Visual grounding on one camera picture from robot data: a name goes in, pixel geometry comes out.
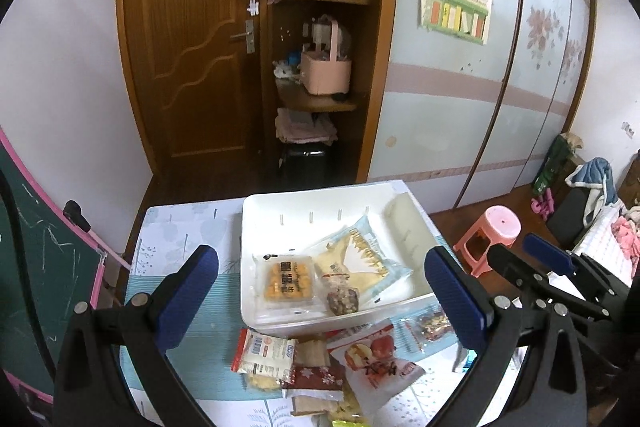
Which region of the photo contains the red apple chips bag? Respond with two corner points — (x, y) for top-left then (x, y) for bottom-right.
(328, 320), (425, 419)

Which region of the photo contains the light blue cake packet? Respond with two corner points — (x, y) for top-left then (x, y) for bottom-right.
(311, 216), (413, 311)

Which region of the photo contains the green snack packet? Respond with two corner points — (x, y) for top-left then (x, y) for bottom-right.
(330, 416), (370, 427)

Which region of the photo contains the small red nut packet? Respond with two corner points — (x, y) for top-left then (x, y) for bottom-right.
(404, 311), (454, 351)

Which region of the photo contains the clear nut mix packet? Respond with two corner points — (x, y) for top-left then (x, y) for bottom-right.
(321, 273), (360, 317)

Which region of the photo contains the red white cracker packet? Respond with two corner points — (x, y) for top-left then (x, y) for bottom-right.
(231, 329), (297, 384)

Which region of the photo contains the folded pink cloth stack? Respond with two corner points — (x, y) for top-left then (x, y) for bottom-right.
(274, 108), (337, 144)

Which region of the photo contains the beige biscuit packet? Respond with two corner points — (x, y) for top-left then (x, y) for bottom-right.
(294, 339), (331, 367)

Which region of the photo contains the white plastic storage bin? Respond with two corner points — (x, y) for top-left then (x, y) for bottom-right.
(240, 181), (446, 337)

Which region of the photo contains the pink plastic stool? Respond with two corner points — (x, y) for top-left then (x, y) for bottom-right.
(454, 205), (522, 277)

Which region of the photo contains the wooden corner shelf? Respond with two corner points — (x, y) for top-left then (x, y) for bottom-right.
(259, 0), (396, 191)

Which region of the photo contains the green chalkboard pink frame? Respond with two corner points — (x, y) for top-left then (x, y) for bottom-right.
(1, 134), (129, 403)

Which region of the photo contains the dark red snack packet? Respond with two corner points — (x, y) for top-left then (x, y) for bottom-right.
(283, 364), (346, 401)

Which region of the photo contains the wall calendar poster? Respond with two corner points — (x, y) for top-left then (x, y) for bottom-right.
(419, 0), (492, 46)

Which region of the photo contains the pink handled storage basket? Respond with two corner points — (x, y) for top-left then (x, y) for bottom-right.
(300, 15), (352, 96)

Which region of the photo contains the yellow egg-yolk pastry packet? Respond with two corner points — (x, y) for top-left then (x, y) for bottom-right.
(255, 255), (321, 314)

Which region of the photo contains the brown wooden door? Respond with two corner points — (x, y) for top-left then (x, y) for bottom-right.
(117, 0), (262, 176)

